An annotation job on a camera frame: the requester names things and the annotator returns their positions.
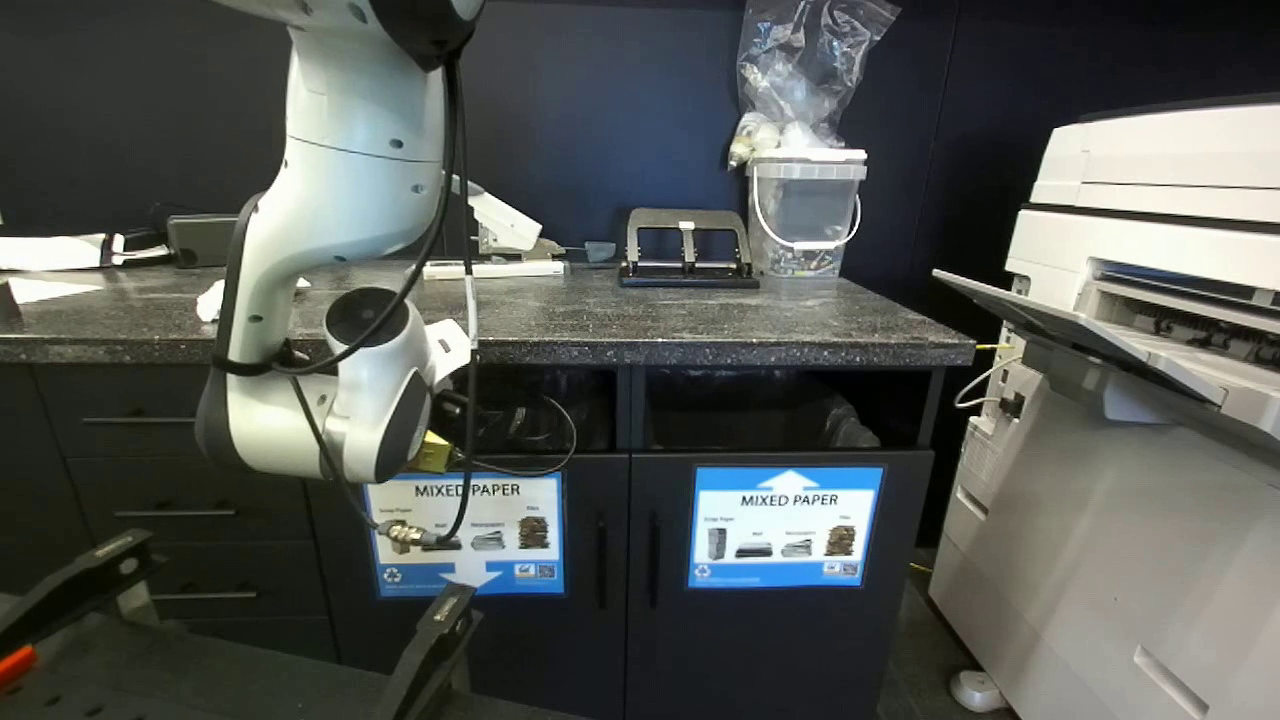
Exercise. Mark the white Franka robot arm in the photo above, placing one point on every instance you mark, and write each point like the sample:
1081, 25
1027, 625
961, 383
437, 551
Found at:
346, 174

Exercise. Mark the translucent bin liner bag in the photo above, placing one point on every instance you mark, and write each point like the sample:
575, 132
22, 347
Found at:
802, 421

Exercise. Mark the white handheld device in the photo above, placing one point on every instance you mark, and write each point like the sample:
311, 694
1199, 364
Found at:
520, 268

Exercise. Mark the blue mixed paper label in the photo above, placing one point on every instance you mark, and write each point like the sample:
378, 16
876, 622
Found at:
786, 525
520, 534

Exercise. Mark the clear plastic container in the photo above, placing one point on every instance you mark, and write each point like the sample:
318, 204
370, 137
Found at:
807, 212

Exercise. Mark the clear plastic bag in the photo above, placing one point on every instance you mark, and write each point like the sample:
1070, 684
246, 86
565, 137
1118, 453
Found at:
807, 64

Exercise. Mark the black angled bar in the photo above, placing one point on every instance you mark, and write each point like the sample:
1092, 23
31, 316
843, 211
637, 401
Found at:
426, 652

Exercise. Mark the black box device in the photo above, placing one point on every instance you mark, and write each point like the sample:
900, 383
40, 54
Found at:
202, 240

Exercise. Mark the white printer caster wheel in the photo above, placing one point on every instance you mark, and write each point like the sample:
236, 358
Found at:
979, 688

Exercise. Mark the white office printer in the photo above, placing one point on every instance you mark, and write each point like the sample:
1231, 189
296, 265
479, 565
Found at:
1134, 534

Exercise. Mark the dark platform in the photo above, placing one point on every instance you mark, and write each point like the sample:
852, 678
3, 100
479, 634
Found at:
202, 682

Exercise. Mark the black base cabinet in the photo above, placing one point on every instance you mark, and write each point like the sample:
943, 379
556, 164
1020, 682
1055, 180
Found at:
107, 466

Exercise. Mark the white and black desk device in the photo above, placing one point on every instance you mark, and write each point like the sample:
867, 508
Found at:
52, 254

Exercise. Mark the black frame holder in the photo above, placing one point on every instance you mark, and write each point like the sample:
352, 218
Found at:
685, 275

